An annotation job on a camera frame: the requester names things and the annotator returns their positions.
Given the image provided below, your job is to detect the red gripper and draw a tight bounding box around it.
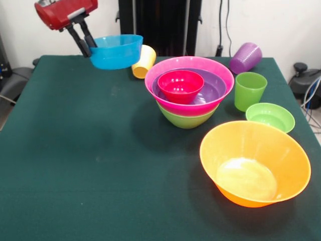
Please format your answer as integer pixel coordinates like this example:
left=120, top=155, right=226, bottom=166
left=34, top=0, right=99, bottom=58

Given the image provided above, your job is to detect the small blue bowl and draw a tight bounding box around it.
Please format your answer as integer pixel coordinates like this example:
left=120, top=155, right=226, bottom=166
left=89, top=34, right=144, bottom=70

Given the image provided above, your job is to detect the yellow cup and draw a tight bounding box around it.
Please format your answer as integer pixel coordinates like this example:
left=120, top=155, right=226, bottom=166
left=131, top=44, right=157, bottom=79

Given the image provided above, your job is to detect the large pink bowl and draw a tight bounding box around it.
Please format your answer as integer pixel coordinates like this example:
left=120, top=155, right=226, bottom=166
left=144, top=56, right=235, bottom=117

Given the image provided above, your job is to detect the small red bowl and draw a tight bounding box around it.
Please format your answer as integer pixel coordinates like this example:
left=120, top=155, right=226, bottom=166
left=157, top=70, right=205, bottom=105

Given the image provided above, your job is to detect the medium green bowl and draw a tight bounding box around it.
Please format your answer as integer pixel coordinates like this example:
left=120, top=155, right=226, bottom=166
left=156, top=102, right=219, bottom=130

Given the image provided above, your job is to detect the purple bowl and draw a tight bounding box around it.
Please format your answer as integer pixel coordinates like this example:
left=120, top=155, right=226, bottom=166
left=150, top=68, right=227, bottom=105

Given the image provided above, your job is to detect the black robot column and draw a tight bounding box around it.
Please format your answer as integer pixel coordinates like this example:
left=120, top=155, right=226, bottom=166
left=115, top=0, right=203, bottom=57

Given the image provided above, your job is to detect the dark green tablecloth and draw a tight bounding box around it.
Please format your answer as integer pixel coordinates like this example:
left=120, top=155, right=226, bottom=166
left=0, top=54, right=321, bottom=241

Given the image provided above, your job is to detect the purple cup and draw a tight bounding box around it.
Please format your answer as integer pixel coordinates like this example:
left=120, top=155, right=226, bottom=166
left=229, top=42, right=263, bottom=75

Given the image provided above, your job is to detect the green cup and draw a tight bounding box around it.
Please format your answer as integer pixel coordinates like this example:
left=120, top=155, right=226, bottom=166
left=234, top=72, right=268, bottom=113

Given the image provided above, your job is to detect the small green bowl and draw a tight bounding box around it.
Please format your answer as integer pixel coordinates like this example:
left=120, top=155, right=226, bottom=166
left=245, top=102, right=296, bottom=134

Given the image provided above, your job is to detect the large orange bowl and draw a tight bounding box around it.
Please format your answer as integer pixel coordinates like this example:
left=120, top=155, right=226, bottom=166
left=199, top=120, right=312, bottom=208

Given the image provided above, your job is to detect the black wall cable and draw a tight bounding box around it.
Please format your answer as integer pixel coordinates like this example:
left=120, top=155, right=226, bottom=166
left=218, top=0, right=224, bottom=47
left=225, top=0, right=233, bottom=57

